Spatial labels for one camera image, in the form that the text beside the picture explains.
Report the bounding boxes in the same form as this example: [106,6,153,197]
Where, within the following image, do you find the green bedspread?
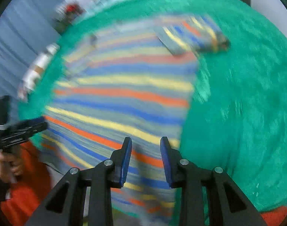
[18,0,287,212]

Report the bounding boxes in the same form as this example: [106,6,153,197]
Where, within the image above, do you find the geometric patterned pillow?
[17,43,60,103]

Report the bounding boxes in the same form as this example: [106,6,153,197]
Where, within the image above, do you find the pile of clothes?
[53,1,85,35]

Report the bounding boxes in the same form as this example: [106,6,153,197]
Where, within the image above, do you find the person left hand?
[0,151,24,183]

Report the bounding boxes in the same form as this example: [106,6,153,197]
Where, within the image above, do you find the blue grey curtain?
[0,0,63,122]

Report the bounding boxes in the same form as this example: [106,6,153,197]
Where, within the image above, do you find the striped knit sweater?
[41,14,229,225]

